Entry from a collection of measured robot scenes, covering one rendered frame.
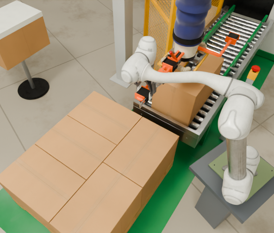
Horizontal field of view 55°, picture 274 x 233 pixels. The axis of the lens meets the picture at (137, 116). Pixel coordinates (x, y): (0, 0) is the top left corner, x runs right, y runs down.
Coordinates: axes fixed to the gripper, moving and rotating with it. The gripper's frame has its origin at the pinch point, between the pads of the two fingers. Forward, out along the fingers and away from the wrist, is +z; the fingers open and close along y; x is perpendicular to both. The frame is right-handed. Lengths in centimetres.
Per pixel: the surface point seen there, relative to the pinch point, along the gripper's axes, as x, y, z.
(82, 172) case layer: 44, 28, 70
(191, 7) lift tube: -48, -2, -39
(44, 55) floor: -86, 228, 124
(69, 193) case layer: 63, 24, 70
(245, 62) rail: -163, -33, 64
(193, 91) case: -50, -16, 29
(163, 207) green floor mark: 11, -35, 124
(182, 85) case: -52, -6, 29
